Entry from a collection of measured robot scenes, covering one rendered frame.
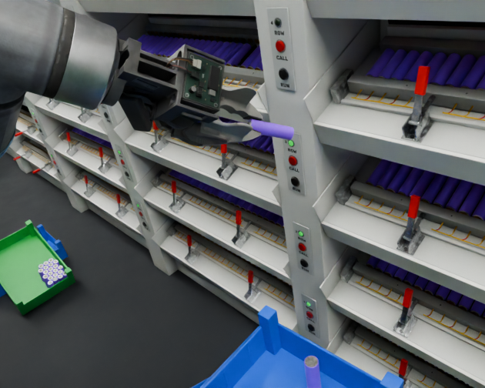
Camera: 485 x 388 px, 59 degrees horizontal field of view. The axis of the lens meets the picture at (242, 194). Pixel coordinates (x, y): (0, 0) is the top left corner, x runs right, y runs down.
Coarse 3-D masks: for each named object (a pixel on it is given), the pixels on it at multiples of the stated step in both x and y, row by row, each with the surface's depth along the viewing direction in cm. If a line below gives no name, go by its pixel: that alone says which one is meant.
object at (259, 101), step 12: (132, 24) 116; (144, 24) 118; (180, 24) 107; (192, 24) 104; (204, 24) 101; (216, 24) 98; (228, 24) 95; (240, 24) 92; (252, 24) 90; (120, 36) 115; (132, 36) 117; (228, 84) 85; (264, 84) 71; (264, 96) 72; (264, 108) 76; (240, 120) 83; (264, 120) 77
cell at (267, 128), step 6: (252, 120) 58; (258, 120) 59; (258, 126) 58; (264, 126) 58; (270, 126) 59; (276, 126) 59; (282, 126) 59; (288, 126) 60; (264, 132) 59; (270, 132) 59; (276, 132) 59; (282, 132) 59; (288, 132) 60; (282, 138) 60; (288, 138) 60
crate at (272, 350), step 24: (264, 312) 59; (264, 336) 61; (288, 336) 60; (240, 360) 59; (264, 360) 62; (288, 360) 61; (336, 360) 55; (216, 384) 56; (240, 384) 59; (264, 384) 59; (288, 384) 58; (336, 384) 57; (360, 384) 54; (384, 384) 48
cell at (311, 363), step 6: (306, 360) 53; (312, 360) 53; (318, 360) 53; (306, 366) 53; (312, 366) 52; (318, 366) 53; (306, 372) 53; (312, 372) 53; (318, 372) 53; (306, 378) 54; (312, 378) 53; (318, 378) 54; (306, 384) 56; (312, 384) 54; (318, 384) 54
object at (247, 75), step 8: (160, 56) 101; (224, 72) 84; (232, 72) 83; (240, 72) 82; (248, 72) 80; (256, 72) 79; (224, 80) 85; (232, 80) 83; (240, 80) 82; (248, 80) 81; (256, 80) 79; (264, 80) 78
